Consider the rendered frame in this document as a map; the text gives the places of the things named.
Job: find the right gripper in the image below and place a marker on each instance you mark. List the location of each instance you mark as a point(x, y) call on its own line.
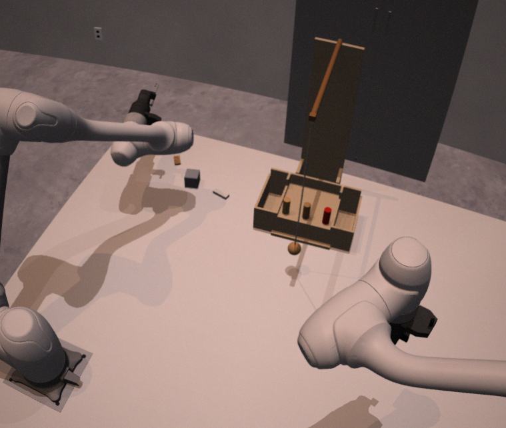
point(417, 322)

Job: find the dark red cylinder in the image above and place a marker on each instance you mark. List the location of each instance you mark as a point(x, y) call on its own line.
point(326, 215)

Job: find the brown ball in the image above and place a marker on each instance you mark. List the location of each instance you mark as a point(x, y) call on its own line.
point(294, 248)

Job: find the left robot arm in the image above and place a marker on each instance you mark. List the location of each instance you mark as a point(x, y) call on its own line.
point(27, 341)

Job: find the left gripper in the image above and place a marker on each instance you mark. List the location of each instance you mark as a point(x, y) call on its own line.
point(140, 109)

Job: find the dark cylinder with tan top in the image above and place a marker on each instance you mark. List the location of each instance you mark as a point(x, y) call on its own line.
point(306, 210)
point(286, 205)

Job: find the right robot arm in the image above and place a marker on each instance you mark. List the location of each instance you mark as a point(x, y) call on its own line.
point(352, 328)

